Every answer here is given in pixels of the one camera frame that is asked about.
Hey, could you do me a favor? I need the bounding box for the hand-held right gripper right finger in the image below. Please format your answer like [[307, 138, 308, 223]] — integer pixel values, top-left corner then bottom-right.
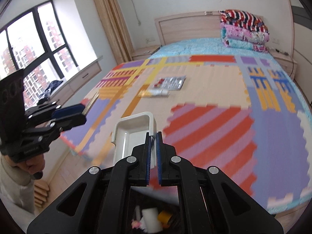
[[157, 131, 284, 234]]

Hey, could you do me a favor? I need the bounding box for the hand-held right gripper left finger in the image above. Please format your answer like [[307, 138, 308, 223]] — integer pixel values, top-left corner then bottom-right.
[[27, 132, 153, 234]]

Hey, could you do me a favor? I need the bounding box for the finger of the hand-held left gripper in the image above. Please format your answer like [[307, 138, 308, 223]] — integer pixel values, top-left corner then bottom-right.
[[53, 103, 85, 118], [50, 114, 87, 132]]

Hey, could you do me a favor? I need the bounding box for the grey plastic strip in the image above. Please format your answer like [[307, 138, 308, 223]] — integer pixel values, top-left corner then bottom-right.
[[83, 93, 100, 115]]

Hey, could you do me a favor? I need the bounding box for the white plastic tray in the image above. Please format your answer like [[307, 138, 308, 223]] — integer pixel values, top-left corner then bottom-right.
[[111, 112, 157, 170]]

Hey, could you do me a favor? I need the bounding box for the yellow tape roll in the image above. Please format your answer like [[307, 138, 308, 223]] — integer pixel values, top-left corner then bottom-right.
[[157, 211, 171, 225]]

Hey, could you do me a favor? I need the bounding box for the white paper roll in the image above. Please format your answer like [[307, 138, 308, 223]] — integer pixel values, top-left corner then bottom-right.
[[143, 207, 163, 233]]

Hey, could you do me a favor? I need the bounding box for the black trash bin with bag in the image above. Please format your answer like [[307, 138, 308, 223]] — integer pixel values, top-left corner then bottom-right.
[[130, 187, 183, 234]]

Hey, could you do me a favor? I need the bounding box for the person's left forearm white sleeve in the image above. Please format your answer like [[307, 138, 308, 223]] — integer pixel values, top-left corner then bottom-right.
[[0, 155, 37, 215]]

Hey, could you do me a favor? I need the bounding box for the person's left hand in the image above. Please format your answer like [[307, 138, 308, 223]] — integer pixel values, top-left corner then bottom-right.
[[18, 152, 46, 176]]

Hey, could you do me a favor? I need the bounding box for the dark blue cloth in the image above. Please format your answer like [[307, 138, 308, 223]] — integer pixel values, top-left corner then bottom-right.
[[38, 80, 64, 104]]

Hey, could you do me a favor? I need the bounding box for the window seat cabinet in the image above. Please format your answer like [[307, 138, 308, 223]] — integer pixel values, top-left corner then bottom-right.
[[47, 55, 102, 109]]

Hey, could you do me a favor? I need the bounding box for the white toothpaste tube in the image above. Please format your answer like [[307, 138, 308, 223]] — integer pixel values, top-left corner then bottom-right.
[[139, 89, 170, 98]]

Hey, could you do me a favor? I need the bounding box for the wooden slat stool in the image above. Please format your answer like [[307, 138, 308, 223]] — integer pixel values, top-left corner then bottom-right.
[[34, 181, 51, 208]]

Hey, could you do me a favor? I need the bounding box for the black framed window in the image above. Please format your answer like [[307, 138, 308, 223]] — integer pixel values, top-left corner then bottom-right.
[[0, 0, 80, 109]]

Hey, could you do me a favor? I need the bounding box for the silver snack wrapper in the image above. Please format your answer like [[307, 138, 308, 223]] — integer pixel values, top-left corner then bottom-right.
[[152, 76, 187, 91]]

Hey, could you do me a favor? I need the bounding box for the wooden nightstand with remote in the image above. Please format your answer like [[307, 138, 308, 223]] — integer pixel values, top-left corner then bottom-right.
[[130, 45, 162, 61]]

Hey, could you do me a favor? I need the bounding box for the colourful foam puzzle mat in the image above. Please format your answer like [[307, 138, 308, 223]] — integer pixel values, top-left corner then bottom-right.
[[60, 55, 312, 209]]

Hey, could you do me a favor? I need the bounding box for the bed with blue sheet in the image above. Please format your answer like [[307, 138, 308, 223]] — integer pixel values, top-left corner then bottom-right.
[[60, 38, 312, 215]]

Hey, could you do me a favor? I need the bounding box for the wooden bed headboard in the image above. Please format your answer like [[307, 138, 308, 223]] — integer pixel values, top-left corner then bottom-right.
[[155, 11, 271, 54]]

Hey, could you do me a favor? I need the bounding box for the pink floral folded quilt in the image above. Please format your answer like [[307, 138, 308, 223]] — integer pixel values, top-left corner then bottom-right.
[[220, 23, 270, 52]]

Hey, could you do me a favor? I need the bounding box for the wooden nightstand with power strip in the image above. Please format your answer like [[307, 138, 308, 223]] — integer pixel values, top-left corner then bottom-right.
[[267, 46, 298, 80]]

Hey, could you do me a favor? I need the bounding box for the striped folded blanket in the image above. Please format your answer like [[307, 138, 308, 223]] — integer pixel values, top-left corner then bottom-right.
[[219, 10, 269, 33]]

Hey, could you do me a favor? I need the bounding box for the white sliding door wardrobe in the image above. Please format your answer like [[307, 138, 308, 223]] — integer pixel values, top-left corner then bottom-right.
[[291, 4, 312, 84]]

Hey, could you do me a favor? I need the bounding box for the wooden wall trim column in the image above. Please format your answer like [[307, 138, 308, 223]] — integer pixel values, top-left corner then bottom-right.
[[88, 0, 135, 64]]

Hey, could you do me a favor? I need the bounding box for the thin wall cable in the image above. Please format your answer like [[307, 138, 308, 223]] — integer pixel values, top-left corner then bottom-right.
[[126, 0, 142, 26]]

